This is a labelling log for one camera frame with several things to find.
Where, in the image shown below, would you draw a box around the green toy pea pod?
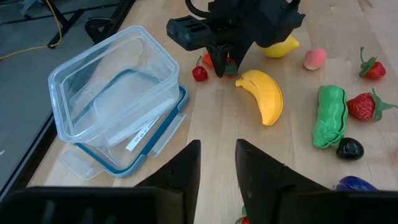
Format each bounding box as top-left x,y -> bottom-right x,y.
312,85 -> 349,149

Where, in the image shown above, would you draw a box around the purple toy eggplant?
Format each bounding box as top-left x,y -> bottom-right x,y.
334,175 -> 379,192

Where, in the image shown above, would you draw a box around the yellow toy banana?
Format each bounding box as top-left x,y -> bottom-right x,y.
235,69 -> 284,127

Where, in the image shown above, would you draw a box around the black frame bracket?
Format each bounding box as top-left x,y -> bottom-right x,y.
84,17 -> 118,44

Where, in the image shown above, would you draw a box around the black aluminium table frame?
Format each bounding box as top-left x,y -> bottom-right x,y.
0,0 -> 137,200

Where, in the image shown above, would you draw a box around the black stand base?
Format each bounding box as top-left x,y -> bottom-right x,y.
18,0 -> 125,49

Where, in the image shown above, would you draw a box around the yellow toy lemon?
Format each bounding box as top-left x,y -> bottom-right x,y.
257,35 -> 301,59

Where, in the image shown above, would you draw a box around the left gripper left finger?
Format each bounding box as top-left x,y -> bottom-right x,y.
135,139 -> 202,224

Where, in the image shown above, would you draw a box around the red toy strawberry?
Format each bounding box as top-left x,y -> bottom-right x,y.
346,87 -> 398,122
359,46 -> 387,81
234,205 -> 251,224
201,52 -> 239,77

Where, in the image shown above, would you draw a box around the pink toy peach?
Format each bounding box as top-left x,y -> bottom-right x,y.
303,47 -> 328,71

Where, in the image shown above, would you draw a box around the clear plastic tupperware container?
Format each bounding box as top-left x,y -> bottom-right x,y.
48,25 -> 181,147

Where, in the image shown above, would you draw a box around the black toy cherry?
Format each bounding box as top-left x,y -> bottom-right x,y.
335,137 -> 365,161

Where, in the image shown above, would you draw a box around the clear lid with blue rim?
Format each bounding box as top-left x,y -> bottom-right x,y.
58,83 -> 190,181

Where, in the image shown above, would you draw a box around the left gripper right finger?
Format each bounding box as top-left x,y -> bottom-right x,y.
234,138 -> 330,224

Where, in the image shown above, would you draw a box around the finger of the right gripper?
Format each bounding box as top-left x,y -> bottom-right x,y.
206,41 -> 234,78
229,39 -> 255,71

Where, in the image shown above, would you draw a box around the yellow floor cable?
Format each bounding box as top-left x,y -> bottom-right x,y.
0,0 -> 63,62

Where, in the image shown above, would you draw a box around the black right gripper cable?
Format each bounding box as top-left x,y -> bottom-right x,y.
185,0 -> 214,19

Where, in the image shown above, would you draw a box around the red toy cherry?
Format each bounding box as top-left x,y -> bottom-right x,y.
192,55 -> 209,83

